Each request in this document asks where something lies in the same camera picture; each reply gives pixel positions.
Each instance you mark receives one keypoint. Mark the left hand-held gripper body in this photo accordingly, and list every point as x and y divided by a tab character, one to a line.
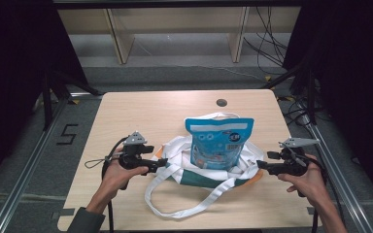
132	158

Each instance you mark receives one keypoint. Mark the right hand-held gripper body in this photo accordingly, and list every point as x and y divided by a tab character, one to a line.
293	161

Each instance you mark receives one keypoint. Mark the white tote bag coloured patches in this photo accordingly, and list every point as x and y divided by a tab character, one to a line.
207	171

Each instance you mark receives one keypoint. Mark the blue snack pouch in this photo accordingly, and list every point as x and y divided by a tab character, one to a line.
218	142

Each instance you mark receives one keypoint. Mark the person's left hand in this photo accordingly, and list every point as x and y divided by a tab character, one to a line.
119	178

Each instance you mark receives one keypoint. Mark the person's right hand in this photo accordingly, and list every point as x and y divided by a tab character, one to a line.
311	184

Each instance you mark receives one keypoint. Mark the yellow tape piece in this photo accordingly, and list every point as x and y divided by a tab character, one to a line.
75	101
288	98
267	78

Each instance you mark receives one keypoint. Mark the black metal stand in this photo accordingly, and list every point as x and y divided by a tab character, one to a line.
50	97
309	90

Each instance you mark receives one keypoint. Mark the grey round table grommet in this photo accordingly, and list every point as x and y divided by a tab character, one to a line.
221	103

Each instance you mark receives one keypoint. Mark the grey tape strip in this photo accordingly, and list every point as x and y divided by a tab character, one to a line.
63	213

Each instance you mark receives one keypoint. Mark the black curtain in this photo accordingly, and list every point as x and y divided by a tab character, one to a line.
16	81
356	81

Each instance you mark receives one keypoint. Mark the light wooden shelf unit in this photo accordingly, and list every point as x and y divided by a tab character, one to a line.
178	29

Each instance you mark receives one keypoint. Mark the aluminium floor rail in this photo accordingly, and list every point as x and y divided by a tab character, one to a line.
29	168
343	184

